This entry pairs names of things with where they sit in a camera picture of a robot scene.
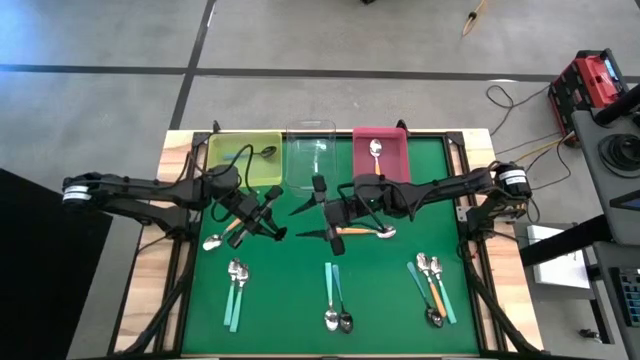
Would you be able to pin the white box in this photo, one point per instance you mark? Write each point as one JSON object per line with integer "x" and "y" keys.
{"x": 560, "y": 270}

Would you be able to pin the pink plastic bin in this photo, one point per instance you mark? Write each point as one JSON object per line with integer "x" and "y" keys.
{"x": 397, "y": 160}

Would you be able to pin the yellow-tipped floor tool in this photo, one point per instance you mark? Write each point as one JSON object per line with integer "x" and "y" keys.
{"x": 470, "y": 22}

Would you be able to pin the black table frame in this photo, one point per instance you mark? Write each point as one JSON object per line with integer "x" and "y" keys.
{"x": 456, "y": 139}

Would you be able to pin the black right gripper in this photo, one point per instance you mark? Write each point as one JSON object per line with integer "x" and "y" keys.
{"x": 337, "y": 212}

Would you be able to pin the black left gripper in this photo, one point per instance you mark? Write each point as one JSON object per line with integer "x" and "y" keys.
{"x": 250, "y": 215}

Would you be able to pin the clear plastic bin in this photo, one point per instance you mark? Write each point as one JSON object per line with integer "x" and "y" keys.
{"x": 300, "y": 165}

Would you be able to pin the yellow plastic bin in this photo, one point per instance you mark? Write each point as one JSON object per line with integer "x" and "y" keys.
{"x": 225, "y": 175}

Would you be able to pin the red power box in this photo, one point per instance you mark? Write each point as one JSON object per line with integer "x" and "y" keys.
{"x": 585, "y": 80}

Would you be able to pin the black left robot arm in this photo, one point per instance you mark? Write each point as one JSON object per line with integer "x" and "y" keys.
{"x": 150, "y": 192}

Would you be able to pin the black flat bar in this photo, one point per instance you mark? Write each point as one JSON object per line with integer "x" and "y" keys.
{"x": 560, "y": 241}

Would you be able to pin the green table mat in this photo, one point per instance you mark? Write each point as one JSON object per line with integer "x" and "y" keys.
{"x": 290, "y": 290}

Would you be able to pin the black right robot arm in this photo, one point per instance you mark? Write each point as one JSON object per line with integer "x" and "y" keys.
{"x": 450, "y": 187}

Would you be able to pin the keyboard with coloured keys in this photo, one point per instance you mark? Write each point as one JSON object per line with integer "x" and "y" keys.
{"x": 630, "y": 295}

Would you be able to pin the grey cart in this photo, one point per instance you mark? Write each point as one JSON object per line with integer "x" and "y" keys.
{"x": 590, "y": 150}

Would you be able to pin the black floor mat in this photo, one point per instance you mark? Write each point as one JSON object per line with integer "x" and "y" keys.
{"x": 40, "y": 280}

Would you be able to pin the black tube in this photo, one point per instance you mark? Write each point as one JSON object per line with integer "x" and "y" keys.
{"x": 617, "y": 106}

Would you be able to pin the black tablet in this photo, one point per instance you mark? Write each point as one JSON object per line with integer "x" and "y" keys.
{"x": 634, "y": 201}

